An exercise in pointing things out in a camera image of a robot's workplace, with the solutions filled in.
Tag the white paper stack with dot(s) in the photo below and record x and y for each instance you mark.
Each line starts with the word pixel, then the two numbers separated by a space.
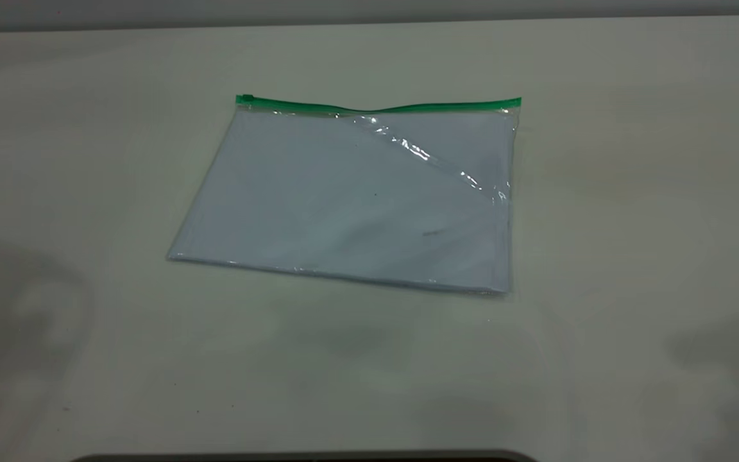
pixel 318 205

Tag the green zipper slider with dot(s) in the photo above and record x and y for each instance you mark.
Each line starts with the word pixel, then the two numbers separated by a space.
pixel 244 99

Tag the clear zip bag green zipper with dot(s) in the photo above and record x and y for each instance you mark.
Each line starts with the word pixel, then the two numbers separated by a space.
pixel 344 192

